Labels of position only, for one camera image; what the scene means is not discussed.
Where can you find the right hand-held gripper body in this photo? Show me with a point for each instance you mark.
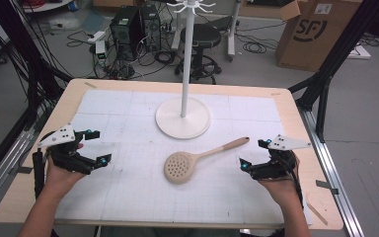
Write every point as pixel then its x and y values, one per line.
pixel 276 166

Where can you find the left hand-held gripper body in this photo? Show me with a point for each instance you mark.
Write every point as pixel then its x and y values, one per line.
pixel 64 154

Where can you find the beige slotted spoon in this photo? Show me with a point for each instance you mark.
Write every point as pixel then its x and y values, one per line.
pixel 179 168

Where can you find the white hook stand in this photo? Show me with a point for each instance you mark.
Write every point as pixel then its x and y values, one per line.
pixel 186 121

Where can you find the person's right hand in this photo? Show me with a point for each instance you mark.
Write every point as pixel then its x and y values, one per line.
pixel 284 189

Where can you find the person's left hand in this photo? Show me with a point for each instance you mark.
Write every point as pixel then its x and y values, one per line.
pixel 57 179

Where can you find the white grid mat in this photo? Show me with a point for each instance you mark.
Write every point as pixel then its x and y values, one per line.
pixel 138 191

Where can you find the beige tape strip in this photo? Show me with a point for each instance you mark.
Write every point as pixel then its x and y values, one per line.
pixel 90 85

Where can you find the thin wooden stick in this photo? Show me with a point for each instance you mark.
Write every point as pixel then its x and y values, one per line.
pixel 316 213

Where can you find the small white device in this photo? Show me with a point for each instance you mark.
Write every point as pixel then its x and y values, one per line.
pixel 100 49

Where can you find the white power strip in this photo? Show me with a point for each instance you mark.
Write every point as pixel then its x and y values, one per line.
pixel 97 36

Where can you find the black computer tower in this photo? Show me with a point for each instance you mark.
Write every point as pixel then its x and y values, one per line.
pixel 151 26
pixel 125 31

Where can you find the white desk leg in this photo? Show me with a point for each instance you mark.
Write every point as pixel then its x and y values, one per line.
pixel 232 33

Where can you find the large brown cardboard box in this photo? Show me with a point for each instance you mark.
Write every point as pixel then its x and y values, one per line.
pixel 309 36

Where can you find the black round stool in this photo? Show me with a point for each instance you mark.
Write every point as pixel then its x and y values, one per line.
pixel 200 36

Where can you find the open brown cardboard box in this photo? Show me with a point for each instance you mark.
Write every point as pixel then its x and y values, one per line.
pixel 115 2

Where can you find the grey table bracket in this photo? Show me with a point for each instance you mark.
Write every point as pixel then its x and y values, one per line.
pixel 327 186
pixel 24 170

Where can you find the aluminium rail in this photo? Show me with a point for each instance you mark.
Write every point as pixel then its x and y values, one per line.
pixel 3 171
pixel 335 177

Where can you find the black frame stand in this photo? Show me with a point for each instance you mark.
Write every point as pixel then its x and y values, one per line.
pixel 325 65
pixel 37 75

